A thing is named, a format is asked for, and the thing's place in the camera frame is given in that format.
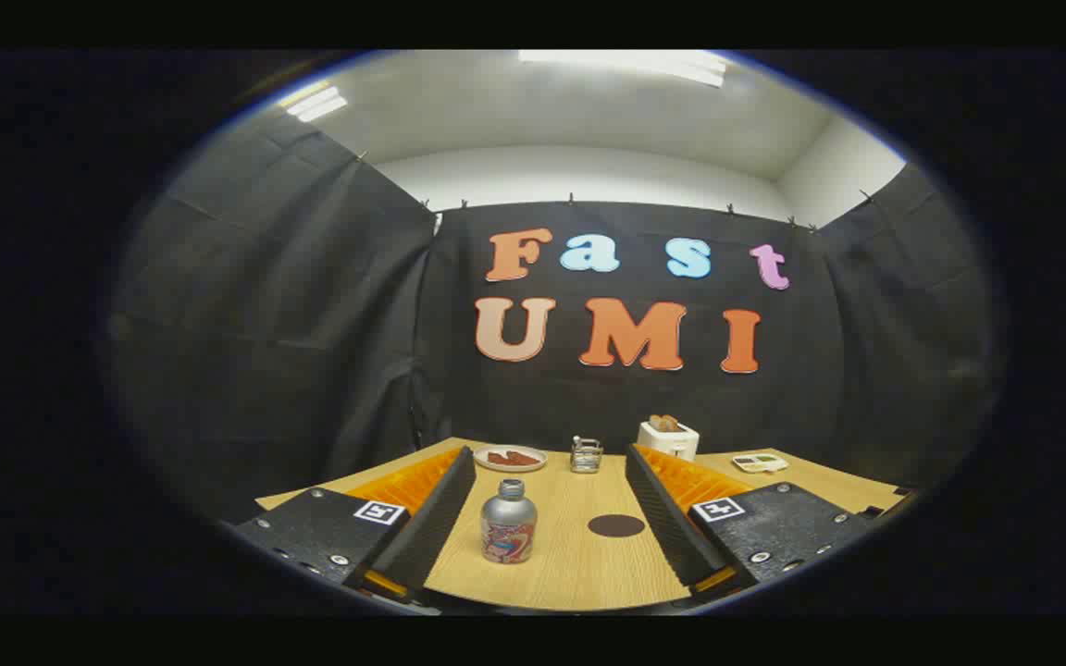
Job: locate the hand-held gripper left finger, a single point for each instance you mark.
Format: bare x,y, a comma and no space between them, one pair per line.
431,527

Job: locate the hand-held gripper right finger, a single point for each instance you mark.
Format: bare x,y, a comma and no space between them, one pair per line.
667,523

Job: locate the dark brown round coaster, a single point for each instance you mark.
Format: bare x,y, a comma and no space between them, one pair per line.
616,525

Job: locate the silver juice bottle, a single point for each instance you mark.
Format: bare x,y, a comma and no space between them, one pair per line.
508,518

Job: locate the white toaster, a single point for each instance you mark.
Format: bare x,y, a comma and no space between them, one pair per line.
670,442

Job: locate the white round plate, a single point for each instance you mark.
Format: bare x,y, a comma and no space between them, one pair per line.
481,460

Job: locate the brown toast slice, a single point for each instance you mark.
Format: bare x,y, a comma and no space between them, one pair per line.
664,424

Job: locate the wooden table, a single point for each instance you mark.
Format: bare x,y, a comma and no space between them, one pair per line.
579,573

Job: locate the brown meat pieces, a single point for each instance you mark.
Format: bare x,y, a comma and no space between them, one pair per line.
513,458

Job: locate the white divided dish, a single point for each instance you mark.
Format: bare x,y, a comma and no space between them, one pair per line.
759,463

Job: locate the black backdrop cloth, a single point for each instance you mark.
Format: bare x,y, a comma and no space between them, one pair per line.
311,324

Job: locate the small ceiling light panel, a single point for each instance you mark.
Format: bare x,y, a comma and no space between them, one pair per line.
314,103

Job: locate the long ceiling light panel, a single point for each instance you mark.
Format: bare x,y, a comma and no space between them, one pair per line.
625,63

